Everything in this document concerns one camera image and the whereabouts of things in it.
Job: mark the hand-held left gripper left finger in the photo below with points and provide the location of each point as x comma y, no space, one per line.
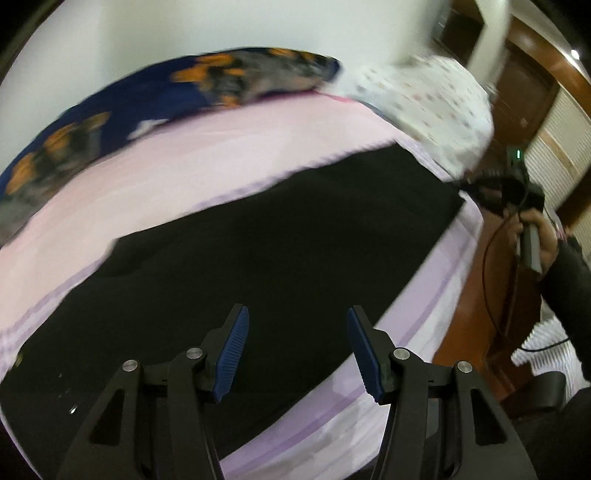
233,350

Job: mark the white dotted pillow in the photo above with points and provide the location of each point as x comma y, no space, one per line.
438,106

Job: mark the white ribbed cloth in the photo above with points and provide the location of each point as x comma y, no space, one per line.
549,346

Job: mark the person's right hand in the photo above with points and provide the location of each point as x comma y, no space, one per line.
547,244

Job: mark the person's right forearm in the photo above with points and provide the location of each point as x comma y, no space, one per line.
568,286

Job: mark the white door frame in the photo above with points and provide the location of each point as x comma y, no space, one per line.
491,41

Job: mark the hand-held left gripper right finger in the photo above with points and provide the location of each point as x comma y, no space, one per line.
364,355

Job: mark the white louvered cabinet door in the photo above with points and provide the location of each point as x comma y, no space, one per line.
563,147

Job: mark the blue dog print blanket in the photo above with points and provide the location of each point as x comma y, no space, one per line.
115,115

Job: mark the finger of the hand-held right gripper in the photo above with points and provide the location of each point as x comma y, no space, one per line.
467,183

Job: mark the pink checked bed sheet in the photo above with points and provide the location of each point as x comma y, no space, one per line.
207,152

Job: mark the brown wooden door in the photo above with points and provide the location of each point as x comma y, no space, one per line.
521,87

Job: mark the black pants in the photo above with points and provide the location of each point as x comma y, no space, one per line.
254,240

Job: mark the black rounded object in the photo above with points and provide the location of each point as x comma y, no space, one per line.
540,392

